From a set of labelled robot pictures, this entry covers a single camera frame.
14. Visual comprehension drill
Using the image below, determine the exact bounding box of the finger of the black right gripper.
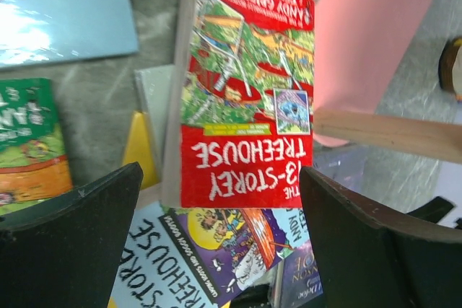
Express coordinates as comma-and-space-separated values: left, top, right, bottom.
407, 196, 456, 224

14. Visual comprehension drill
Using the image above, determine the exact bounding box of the pink three-tier wooden shelf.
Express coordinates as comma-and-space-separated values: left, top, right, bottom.
314, 0, 461, 163

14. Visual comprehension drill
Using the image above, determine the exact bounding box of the blue 143-Storey Treehouse book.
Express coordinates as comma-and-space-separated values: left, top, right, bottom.
110, 202, 309, 307

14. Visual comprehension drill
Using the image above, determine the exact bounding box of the red 13-Storey Treehouse book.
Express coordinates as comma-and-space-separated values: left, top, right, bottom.
162, 0, 315, 208

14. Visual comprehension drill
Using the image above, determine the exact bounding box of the green 104-Storey Treehouse book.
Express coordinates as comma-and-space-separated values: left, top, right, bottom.
1, 78, 73, 215

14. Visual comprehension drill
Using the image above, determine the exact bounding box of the purple shrink-wrapped Robinson Crusoe book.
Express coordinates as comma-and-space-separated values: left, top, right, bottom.
274, 149, 365, 308

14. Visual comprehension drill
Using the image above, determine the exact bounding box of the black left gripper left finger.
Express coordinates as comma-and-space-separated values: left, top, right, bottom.
1, 162, 143, 307

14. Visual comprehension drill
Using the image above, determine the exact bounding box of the yellow file folder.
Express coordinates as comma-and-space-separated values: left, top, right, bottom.
121, 111, 159, 190

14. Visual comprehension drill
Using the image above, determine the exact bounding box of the light blue cat booklet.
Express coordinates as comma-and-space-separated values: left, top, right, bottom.
1, 0, 139, 69

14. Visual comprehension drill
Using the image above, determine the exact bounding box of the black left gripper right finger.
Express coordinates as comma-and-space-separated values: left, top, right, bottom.
300, 167, 461, 307

